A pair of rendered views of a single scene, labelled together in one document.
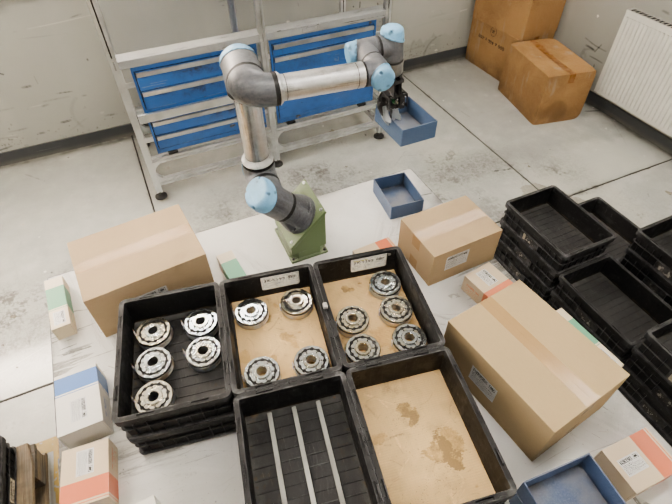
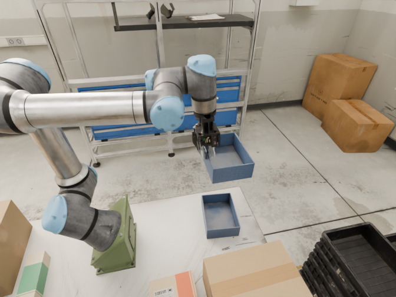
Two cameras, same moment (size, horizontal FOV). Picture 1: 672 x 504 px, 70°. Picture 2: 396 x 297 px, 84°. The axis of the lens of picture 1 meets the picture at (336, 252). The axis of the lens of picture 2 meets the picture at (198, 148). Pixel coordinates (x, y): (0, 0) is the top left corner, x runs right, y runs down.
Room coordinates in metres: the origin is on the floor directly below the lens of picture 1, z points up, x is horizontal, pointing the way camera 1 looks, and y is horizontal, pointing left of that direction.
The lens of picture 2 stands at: (0.94, -0.31, 1.64)
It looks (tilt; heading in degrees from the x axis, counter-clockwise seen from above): 38 degrees down; 12
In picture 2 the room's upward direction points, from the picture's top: straight up
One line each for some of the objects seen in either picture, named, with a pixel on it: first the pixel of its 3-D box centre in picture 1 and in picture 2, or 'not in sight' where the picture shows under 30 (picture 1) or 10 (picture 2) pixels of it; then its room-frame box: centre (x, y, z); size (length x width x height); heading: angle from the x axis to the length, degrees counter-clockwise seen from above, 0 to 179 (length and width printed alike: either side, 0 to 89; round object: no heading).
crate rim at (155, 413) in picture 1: (172, 346); not in sight; (0.73, 0.47, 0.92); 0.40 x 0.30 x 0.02; 14
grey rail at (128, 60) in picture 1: (260, 34); (164, 77); (2.85, 0.43, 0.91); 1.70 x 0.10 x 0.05; 114
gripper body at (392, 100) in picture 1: (392, 90); (205, 126); (1.54, -0.20, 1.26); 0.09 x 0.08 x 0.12; 23
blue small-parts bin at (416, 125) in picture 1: (405, 120); (224, 155); (1.60, -0.27, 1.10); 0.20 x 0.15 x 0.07; 25
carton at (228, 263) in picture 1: (237, 278); (32, 286); (1.14, 0.37, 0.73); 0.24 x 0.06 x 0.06; 30
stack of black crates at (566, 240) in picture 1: (544, 252); (356, 283); (1.58, -1.02, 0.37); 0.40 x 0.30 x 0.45; 24
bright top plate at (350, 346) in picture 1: (362, 348); not in sight; (0.75, -0.08, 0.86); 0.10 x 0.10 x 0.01
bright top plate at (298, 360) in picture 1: (311, 360); not in sight; (0.71, 0.08, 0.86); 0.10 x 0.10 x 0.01
